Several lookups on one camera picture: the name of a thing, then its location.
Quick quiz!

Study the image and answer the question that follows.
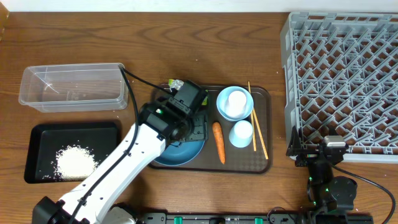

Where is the white cup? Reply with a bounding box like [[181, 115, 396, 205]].
[[225, 90, 247, 119]]

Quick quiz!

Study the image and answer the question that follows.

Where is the light blue cup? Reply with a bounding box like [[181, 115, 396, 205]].
[[229, 120, 253, 148]]

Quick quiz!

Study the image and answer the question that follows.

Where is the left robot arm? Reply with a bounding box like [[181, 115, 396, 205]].
[[32, 95, 204, 223]]

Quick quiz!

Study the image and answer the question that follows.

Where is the dark blue plate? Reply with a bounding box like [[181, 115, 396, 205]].
[[155, 141, 205, 166]]

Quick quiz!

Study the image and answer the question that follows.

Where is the orange carrot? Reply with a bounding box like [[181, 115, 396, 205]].
[[212, 122, 226, 164]]

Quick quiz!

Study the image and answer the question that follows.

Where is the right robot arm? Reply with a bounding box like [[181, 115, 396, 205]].
[[286, 127, 358, 223]]

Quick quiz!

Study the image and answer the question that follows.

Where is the pile of white rice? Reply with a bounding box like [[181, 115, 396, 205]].
[[42, 144, 100, 181]]

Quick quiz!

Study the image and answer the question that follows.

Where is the grey dishwasher rack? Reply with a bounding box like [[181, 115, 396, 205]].
[[280, 12, 397, 164]]

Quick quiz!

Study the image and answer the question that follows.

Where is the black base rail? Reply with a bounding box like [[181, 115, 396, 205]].
[[108, 212, 374, 224]]

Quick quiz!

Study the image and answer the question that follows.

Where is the foil snack wrapper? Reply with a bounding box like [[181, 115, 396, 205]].
[[168, 78, 209, 106]]

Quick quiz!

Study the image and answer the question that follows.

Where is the brown serving tray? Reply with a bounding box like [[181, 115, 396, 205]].
[[149, 85, 272, 174]]

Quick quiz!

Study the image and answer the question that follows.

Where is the light blue bowl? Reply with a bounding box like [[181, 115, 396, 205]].
[[216, 86, 254, 121]]

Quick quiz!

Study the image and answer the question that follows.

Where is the wooden chopstick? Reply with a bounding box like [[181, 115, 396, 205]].
[[248, 81, 269, 160], [250, 108, 257, 152]]

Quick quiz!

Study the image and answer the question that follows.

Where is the clear plastic bin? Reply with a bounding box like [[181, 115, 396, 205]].
[[19, 63, 128, 113]]

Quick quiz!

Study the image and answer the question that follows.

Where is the black tray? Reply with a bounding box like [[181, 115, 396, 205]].
[[24, 121, 120, 184]]

